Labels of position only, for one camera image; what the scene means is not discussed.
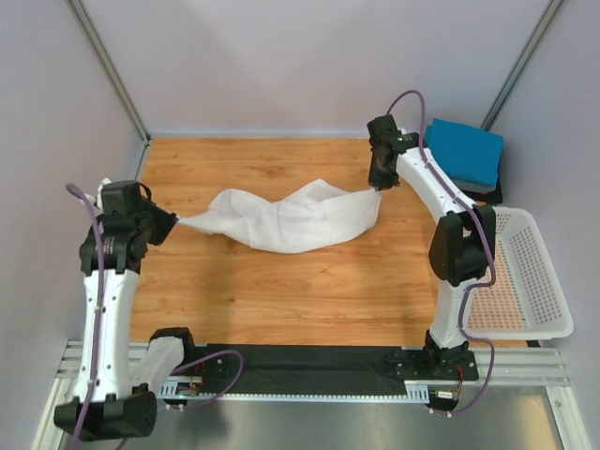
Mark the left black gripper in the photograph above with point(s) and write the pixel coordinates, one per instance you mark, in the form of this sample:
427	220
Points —
167	221

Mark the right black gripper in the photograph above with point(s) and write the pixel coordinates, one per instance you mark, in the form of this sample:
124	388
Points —
380	183

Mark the white t-shirt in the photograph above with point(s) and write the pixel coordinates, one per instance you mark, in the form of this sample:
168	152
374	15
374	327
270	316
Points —
317	215

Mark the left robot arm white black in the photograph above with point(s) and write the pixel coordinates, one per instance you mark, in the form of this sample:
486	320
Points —
112	399

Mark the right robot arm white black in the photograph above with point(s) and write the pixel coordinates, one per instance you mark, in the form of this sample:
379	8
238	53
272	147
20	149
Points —
461	252

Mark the folded black t-shirt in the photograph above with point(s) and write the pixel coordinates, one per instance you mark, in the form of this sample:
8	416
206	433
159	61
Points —
493	198

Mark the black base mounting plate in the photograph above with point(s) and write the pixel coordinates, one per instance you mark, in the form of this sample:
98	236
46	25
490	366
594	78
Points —
216	365

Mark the white plastic perforated basket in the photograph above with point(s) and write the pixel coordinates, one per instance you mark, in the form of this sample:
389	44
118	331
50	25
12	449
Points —
526	302

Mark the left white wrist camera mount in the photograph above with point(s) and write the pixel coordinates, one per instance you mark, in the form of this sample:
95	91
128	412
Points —
98	203

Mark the left aluminium corner post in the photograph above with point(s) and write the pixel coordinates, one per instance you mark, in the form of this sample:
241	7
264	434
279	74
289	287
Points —
91	34

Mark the aluminium corner post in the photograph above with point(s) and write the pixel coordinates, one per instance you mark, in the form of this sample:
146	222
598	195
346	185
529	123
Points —
533	43
91	34

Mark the right aluminium corner post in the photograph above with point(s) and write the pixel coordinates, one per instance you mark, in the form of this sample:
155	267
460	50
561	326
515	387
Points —
533	43

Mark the aluminium frame rail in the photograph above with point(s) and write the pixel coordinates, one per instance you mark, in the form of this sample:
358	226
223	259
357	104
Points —
505	366

